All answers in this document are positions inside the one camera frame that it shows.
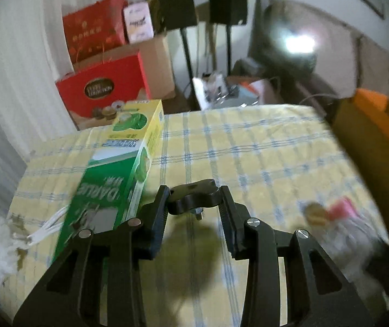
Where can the white curtain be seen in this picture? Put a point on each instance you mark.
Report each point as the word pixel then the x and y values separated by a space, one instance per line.
pixel 10 92

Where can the open cluttered floor box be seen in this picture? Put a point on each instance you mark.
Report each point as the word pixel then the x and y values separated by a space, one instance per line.
pixel 249 92

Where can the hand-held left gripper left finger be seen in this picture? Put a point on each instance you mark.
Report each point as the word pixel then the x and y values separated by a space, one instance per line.
pixel 162 207

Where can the orange cardboard box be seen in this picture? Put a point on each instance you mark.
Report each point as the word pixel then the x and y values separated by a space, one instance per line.
pixel 378 133

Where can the green toothpaste box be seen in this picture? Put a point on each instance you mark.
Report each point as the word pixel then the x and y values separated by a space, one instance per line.
pixel 119 163

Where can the brown sofa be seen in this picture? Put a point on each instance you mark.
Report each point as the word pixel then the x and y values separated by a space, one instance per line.
pixel 269 41

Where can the red chocolate gift box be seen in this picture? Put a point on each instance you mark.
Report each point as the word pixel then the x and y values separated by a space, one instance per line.
pixel 102 88

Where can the black speaker stand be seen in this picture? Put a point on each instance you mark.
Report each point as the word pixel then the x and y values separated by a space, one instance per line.
pixel 229 47
pixel 187 64

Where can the black speaker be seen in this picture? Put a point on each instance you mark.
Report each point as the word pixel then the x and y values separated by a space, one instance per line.
pixel 177 5
pixel 228 5

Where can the pink tissue pack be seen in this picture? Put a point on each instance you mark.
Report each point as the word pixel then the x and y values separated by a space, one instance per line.
pixel 138 22

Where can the clear bottle pink cap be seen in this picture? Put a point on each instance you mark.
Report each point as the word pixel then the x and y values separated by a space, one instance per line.
pixel 342 207

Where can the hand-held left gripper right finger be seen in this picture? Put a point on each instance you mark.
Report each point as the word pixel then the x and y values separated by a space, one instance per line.
pixel 223 207

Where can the yellow plaid tablecloth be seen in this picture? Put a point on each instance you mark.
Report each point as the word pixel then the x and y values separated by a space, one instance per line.
pixel 249 160

